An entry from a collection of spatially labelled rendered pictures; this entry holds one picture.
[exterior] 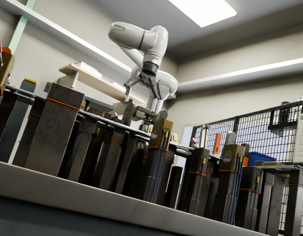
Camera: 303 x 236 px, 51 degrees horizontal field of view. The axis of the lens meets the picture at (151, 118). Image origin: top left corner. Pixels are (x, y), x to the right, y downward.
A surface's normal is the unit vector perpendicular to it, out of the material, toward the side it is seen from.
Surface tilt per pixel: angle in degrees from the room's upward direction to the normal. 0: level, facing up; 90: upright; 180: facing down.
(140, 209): 90
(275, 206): 90
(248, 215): 90
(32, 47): 90
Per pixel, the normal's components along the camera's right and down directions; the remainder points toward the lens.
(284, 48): -0.73, -0.36
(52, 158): 0.42, -0.16
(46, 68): 0.64, -0.06
